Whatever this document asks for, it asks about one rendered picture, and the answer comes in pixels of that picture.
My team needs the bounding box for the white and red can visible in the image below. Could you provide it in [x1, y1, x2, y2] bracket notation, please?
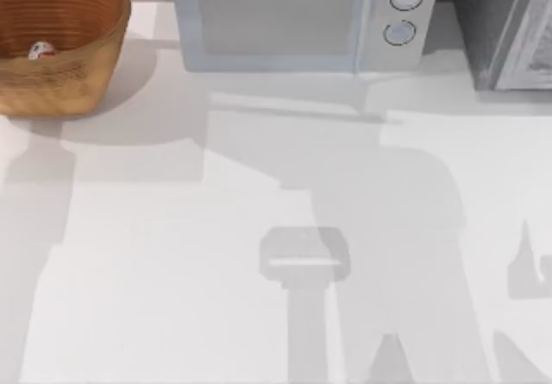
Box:
[28, 41, 58, 61]

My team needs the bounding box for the brown wooden basket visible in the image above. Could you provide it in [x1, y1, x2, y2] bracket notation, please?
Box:
[0, 0, 132, 118]

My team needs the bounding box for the microwave oven door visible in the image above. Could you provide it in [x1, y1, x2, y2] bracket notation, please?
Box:
[170, 0, 374, 74]

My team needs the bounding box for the pale microwave oven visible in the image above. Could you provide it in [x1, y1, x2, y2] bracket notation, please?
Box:
[166, 0, 444, 75]

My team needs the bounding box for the plain microwave knob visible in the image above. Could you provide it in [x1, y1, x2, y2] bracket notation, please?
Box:
[382, 18, 417, 47]

